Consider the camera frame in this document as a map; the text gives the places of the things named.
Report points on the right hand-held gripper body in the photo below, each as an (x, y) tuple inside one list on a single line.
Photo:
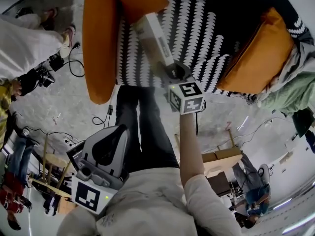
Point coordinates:
[(189, 97)]

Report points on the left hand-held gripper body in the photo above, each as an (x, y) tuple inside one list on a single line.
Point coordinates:
[(91, 193)]

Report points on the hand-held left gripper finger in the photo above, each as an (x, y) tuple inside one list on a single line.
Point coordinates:
[(94, 144), (120, 156)]

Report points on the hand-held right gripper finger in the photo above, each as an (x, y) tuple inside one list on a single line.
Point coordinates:
[(164, 72), (184, 69)]

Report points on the green bordered book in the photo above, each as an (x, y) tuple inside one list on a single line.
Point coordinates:
[(157, 38)]

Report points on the orange sofa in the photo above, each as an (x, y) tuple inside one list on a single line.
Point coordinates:
[(98, 45)]

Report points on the person's right forearm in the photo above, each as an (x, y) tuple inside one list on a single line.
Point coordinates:
[(192, 146)]

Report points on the person's black trousers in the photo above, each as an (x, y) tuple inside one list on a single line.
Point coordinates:
[(145, 131)]

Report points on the wooden chair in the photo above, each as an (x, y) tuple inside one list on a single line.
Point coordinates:
[(56, 161)]

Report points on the person's white shirt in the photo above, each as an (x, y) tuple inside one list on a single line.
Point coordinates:
[(147, 205)]

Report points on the light wooden side table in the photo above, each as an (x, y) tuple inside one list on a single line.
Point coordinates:
[(221, 156)]

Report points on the small orange cushion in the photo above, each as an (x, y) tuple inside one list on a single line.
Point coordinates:
[(142, 1)]

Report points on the large orange cushion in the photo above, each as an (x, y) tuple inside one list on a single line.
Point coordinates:
[(261, 58)]

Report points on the grey cloth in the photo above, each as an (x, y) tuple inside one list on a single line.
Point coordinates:
[(300, 58)]

